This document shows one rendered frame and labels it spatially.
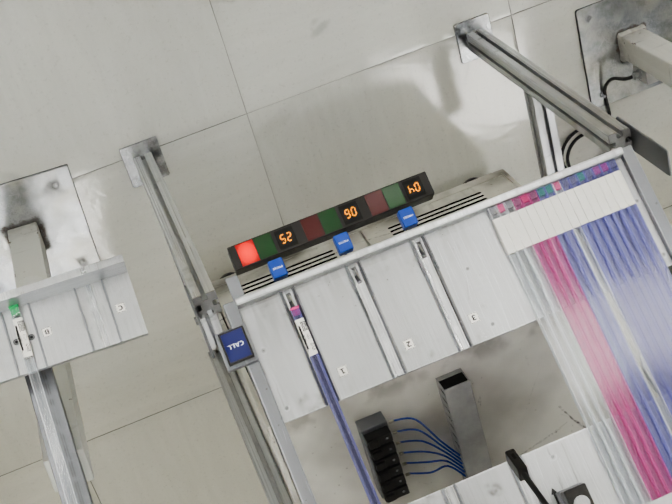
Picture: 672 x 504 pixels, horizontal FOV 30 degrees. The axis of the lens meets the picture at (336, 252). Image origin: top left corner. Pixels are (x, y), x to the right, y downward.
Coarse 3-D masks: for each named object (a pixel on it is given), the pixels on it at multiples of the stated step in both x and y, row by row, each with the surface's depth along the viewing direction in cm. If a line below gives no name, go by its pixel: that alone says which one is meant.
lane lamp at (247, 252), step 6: (240, 246) 196; (246, 246) 196; (252, 246) 196; (240, 252) 196; (246, 252) 196; (252, 252) 196; (240, 258) 196; (246, 258) 196; (252, 258) 196; (258, 258) 196; (246, 264) 196
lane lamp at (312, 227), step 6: (312, 216) 198; (300, 222) 198; (306, 222) 198; (312, 222) 198; (318, 222) 198; (306, 228) 198; (312, 228) 198; (318, 228) 198; (306, 234) 197; (312, 234) 197; (318, 234) 197; (324, 234) 197
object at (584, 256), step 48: (576, 192) 199; (624, 192) 199; (528, 240) 196; (576, 240) 197; (624, 240) 197; (528, 288) 194; (576, 288) 195; (624, 288) 195; (576, 336) 193; (624, 336) 193; (576, 384) 191; (624, 384) 191; (624, 432) 189; (624, 480) 187
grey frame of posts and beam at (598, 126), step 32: (480, 32) 261; (512, 64) 244; (544, 96) 231; (576, 96) 224; (576, 128) 222; (608, 128) 211; (160, 192) 238; (160, 224) 225; (192, 256) 211; (192, 288) 202; (224, 384) 266
